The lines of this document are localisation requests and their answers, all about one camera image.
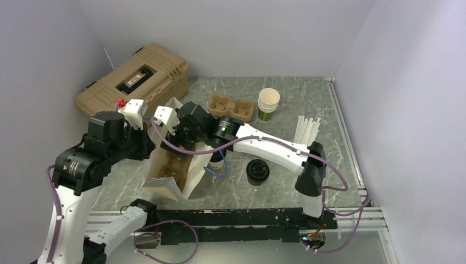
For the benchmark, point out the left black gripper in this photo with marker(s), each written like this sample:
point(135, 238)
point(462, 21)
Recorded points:
point(147, 145)

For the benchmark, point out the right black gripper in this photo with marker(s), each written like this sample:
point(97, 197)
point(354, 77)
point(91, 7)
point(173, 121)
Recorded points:
point(175, 140)

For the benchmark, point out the white paper coffee cup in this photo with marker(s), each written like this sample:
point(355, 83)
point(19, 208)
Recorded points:
point(217, 160)

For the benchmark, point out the single brown cup carrier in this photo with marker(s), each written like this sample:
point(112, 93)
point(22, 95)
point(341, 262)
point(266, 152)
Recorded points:
point(176, 167)

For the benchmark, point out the blue checkered paper bag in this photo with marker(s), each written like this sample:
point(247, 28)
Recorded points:
point(167, 187)

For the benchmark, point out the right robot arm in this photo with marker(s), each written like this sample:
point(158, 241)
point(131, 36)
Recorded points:
point(307, 162)

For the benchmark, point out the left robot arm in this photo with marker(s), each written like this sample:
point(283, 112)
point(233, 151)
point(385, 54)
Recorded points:
point(75, 180)

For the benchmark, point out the brown cardboard cup carrier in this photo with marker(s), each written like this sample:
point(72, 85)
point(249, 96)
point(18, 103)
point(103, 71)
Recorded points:
point(220, 105)

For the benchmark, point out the tan plastic toolbox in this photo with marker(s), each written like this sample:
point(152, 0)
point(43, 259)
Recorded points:
point(153, 74)

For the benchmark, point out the stack of paper cups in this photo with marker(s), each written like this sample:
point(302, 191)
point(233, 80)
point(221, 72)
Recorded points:
point(268, 100)

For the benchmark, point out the bundle of white straws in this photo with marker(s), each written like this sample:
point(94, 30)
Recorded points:
point(306, 130)

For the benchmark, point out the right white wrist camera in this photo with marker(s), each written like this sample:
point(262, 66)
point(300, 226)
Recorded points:
point(166, 116)

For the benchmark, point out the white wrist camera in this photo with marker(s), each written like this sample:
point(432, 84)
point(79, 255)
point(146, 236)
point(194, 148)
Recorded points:
point(133, 111)
point(166, 116)

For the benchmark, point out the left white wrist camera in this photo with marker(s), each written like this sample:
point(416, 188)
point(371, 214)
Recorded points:
point(133, 111)

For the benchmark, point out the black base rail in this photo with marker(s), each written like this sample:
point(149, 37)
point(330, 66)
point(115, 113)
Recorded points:
point(287, 225)

